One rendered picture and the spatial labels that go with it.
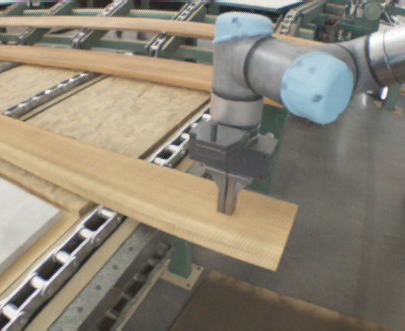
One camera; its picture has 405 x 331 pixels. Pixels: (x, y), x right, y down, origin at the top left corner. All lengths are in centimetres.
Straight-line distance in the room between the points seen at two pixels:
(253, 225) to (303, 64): 31
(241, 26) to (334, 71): 13
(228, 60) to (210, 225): 28
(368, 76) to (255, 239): 31
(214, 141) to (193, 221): 20
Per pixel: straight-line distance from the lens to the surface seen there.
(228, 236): 54
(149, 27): 193
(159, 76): 121
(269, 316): 147
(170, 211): 58
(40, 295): 55
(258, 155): 47
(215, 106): 45
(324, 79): 33
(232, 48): 41
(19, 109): 119
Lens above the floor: 127
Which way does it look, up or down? 35 degrees down
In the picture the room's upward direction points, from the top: 2 degrees clockwise
